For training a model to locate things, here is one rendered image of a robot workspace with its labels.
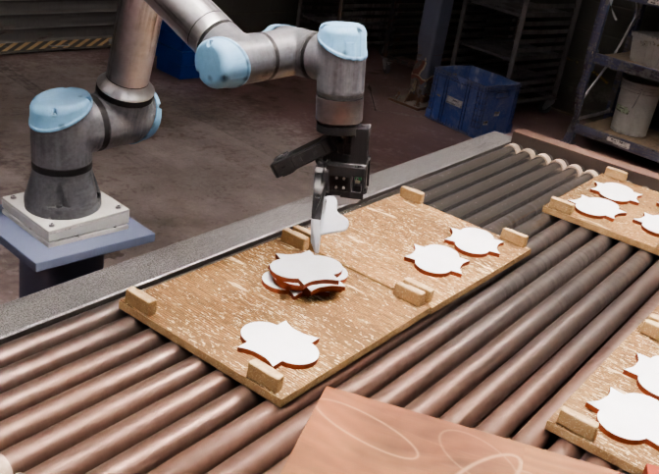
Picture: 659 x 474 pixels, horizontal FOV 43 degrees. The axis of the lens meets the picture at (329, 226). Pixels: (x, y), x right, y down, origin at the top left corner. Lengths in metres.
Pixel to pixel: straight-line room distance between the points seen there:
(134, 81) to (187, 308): 0.53
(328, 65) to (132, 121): 0.58
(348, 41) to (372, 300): 0.47
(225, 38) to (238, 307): 0.44
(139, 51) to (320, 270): 0.56
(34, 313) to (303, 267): 0.45
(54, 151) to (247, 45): 0.56
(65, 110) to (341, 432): 0.92
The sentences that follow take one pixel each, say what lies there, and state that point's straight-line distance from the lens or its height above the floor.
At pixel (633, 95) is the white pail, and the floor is 0.42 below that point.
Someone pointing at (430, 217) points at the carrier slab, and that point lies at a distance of 1.90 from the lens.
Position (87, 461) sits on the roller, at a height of 0.91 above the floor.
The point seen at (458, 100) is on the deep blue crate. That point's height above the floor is 0.21.
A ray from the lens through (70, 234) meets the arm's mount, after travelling 1.73.
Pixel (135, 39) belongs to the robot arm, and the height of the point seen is 1.26.
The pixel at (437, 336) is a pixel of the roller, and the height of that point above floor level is 0.91.
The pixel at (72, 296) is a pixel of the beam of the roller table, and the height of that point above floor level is 0.91.
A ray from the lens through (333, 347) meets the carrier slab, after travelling 1.35.
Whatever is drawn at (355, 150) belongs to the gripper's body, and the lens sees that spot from 1.34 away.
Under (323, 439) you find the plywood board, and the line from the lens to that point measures 0.99.
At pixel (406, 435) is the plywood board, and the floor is 1.04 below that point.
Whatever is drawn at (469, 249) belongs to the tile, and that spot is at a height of 0.95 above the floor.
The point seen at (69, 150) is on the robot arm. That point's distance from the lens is 1.70.
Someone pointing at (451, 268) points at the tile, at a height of 0.95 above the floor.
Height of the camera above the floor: 1.65
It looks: 24 degrees down
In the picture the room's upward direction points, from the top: 9 degrees clockwise
